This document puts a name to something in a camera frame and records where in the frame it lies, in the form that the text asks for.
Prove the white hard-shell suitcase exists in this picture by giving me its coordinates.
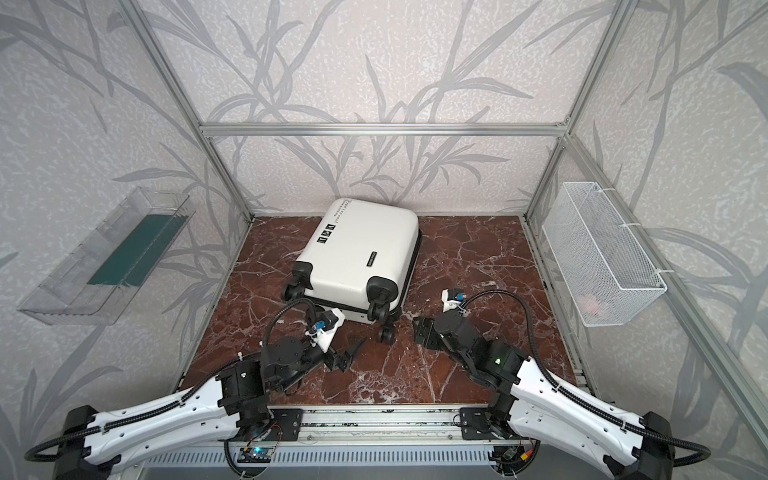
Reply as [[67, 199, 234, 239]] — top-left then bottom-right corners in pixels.
[[283, 198, 422, 345]]

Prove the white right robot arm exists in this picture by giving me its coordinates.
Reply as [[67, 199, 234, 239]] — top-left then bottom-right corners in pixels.
[[413, 289, 711, 479]]

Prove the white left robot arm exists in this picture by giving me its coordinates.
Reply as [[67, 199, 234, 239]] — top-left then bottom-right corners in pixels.
[[24, 298, 366, 479]]

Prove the green circuit board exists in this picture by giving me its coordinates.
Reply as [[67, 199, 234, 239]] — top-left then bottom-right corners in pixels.
[[237, 447, 275, 465]]

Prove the pink object in basket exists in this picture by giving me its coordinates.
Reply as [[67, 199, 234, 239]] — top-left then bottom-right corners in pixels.
[[578, 294, 608, 318]]

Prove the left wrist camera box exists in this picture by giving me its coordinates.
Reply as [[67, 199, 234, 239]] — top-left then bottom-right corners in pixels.
[[305, 308, 346, 353]]

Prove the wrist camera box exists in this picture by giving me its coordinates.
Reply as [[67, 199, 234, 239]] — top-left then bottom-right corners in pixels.
[[441, 288, 467, 312], [305, 308, 346, 353]]

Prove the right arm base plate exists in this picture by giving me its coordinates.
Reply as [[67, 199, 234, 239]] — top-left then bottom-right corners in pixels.
[[457, 407, 498, 441]]

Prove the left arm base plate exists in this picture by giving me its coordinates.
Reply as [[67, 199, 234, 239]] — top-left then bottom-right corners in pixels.
[[256, 408, 304, 442]]

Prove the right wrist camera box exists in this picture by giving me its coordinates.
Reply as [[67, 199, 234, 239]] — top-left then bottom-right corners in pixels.
[[441, 288, 467, 312]]

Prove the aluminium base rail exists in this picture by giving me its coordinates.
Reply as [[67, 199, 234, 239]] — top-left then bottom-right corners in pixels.
[[179, 403, 631, 448]]

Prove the right circuit board with wires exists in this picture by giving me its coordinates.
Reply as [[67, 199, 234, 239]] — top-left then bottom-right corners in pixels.
[[489, 441, 539, 471]]

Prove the white wire basket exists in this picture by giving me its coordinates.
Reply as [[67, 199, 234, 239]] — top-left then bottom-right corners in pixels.
[[543, 182, 667, 327]]

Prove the clear plastic wall shelf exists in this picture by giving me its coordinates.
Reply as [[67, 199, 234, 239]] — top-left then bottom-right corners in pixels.
[[18, 187, 196, 326]]

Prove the aluminium frame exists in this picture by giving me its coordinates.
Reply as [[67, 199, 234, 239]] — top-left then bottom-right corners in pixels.
[[117, 1, 767, 444]]

